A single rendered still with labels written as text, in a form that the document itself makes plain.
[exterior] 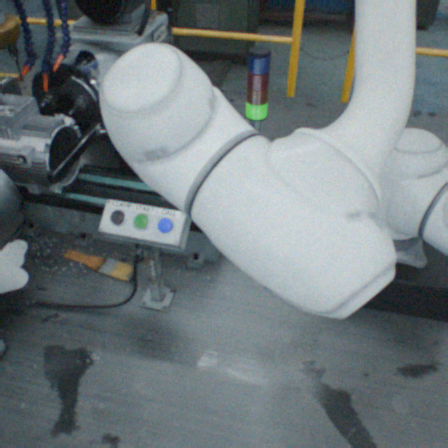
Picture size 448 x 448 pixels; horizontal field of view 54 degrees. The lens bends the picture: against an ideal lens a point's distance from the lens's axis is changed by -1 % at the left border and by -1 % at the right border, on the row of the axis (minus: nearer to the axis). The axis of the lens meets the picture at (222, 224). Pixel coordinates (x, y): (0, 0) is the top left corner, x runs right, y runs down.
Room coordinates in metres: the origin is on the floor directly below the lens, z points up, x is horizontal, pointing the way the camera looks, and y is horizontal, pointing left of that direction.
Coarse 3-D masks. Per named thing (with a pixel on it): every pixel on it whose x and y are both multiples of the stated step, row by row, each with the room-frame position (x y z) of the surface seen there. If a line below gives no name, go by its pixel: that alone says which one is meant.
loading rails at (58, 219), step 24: (24, 192) 0.92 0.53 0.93; (72, 192) 0.99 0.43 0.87; (96, 192) 0.97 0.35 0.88; (120, 192) 0.96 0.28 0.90; (144, 192) 0.94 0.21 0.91; (48, 216) 0.90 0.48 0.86; (72, 216) 0.88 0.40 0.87; (96, 216) 0.86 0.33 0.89; (120, 240) 0.85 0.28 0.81; (192, 240) 0.80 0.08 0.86; (192, 264) 0.77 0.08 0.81
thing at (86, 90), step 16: (80, 48) 1.30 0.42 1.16; (96, 48) 1.32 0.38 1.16; (64, 64) 1.19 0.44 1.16; (80, 64) 1.20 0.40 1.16; (96, 64) 1.24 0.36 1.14; (112, 64) 1.28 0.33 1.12; (64, 80) 1.18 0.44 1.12; (80, 80) 1.17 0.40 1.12; (96, 80) 1.18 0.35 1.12; (48, 96) 1.17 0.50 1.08; (64, 96) 1.18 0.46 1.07; (80, 96) 1.16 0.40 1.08; (96, 96) 1.16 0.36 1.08; (48, 112) 1.20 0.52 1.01; (64, 112) 1.19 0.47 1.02; (80, 112) 1.17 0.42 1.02; (96, 112) 1.16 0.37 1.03; (80, 128) 1.18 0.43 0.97
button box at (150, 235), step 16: (112, 208) 0.68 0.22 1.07; (128, 208) 0.67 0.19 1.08; (144, 208) 0.67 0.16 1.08; (160, 208) 0.67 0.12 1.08; (112, 224) 0.65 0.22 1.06; (128, 224) 0.64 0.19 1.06; (176, 224) 0.63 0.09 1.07; (128, 240) 0.64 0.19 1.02; (144, 240) 0.62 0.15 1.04; (160, 240) 0.61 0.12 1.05; (176, 240) 0.61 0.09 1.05
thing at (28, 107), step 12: (0, 96) 1.04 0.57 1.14; (12, 96) 1.04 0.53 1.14; (0, 108) 0.99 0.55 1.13; (12, 108) 0.99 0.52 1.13; (24, 108) 0.98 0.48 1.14; (36, 108) 1.02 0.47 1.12; (0, 120) 0.94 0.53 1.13; (12, 120) 0.93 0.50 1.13; (24, 120) 0.96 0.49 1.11; (0, 132) 0.94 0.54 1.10; (12, 132) 0.93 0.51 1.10
